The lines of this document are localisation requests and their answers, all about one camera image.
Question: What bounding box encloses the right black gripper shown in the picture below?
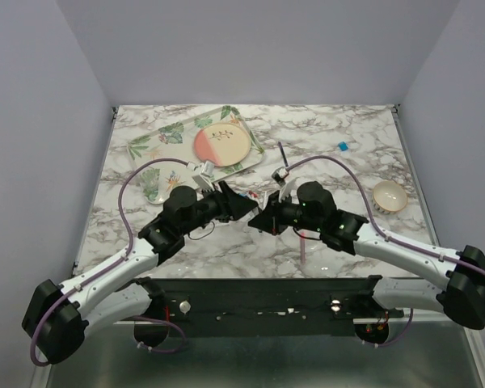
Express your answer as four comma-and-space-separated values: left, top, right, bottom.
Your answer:
250, 188, 323, 234

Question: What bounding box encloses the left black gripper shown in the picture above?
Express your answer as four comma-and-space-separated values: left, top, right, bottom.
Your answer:
180, 180, 259, 237

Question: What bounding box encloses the white pen blue tip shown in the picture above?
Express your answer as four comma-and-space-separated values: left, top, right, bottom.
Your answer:
259, 191, 268, 210

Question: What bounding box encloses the pink pen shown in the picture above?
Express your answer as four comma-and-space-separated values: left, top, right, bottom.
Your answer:
299, 231, 306, 265

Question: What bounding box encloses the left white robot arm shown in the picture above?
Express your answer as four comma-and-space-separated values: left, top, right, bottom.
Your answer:
21, 181, 258, 367

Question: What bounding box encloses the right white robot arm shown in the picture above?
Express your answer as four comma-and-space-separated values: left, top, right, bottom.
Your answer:
248, 181, 485, 330

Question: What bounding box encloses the dark blue pen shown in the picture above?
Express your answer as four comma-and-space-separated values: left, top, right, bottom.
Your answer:
277, 141, 289, 168

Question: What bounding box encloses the pink cream plate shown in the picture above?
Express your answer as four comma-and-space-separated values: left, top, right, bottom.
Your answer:
193, 122, 251, 167

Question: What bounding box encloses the leaf patterned tray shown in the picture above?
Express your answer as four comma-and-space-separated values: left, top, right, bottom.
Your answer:
127, 105, 264, 205

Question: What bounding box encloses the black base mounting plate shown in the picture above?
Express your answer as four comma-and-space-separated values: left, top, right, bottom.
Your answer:
133, 276, 404, 338

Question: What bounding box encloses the small patterned bowl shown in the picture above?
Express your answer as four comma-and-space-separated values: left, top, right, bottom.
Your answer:
372, 180, 408, 214

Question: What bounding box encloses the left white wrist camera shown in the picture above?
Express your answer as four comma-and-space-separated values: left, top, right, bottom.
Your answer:
187, 160, 215, 192

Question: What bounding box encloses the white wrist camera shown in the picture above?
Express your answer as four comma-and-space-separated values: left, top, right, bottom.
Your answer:
272, 167, 295, 202
187, 160, 215, 192

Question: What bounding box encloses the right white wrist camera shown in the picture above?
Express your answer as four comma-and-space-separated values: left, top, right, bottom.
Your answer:
272, 167, 295, 202

